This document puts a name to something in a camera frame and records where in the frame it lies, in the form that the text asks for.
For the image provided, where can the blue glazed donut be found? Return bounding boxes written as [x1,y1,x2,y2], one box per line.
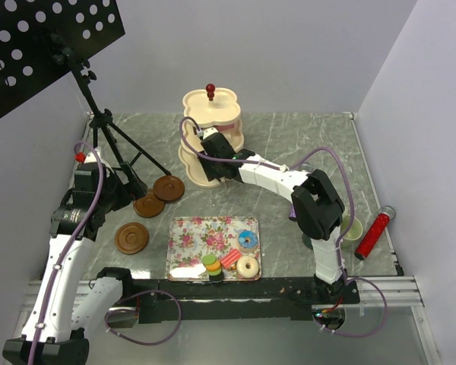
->
[237,230,258,252]

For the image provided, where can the red striped cake slice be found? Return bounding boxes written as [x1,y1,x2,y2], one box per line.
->
[220,249,242,269]

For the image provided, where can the colourful macarons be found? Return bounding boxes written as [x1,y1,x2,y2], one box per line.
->
[201,254,224,283]

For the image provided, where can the cream glazed donut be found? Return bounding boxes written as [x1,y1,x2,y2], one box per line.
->
[236,255,259,279]

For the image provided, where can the pink cake slice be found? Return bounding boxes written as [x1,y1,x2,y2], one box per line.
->
[216,124,236,134]

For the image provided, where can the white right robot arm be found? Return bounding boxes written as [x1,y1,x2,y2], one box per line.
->
[198,131,345,303]

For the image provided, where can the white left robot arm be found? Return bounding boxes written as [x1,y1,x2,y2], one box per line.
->
[2,161,147,364]

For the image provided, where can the brown wooden saucer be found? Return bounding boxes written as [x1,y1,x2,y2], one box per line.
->
[153,175,185,202]
[133,189,165,218]
[115,222,149,255]

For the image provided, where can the cream three-tier cake stand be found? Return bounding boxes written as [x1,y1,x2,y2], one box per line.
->
[178,84,245,189]

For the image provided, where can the floral serving tray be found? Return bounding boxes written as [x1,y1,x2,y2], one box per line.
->
[166,216,262,282]

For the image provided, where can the purple glitter microphone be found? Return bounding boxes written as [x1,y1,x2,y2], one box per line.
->
[289,206,296,221]

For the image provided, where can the dark green mug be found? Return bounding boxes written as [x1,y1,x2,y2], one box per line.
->
[302,234,313,250]

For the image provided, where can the light green cup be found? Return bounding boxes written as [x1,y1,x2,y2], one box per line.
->
[340,214,363,247]

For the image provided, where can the red glitter microphone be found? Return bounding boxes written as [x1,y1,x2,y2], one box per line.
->
[354,205,396,260]

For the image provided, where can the black perforated music stand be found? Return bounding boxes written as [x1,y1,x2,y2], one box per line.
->
[0,1,150,182]

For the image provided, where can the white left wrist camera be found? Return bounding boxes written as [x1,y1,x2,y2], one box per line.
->
[75,147,114,176]

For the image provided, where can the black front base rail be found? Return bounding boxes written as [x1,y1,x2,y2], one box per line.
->
[136,277,328,324]

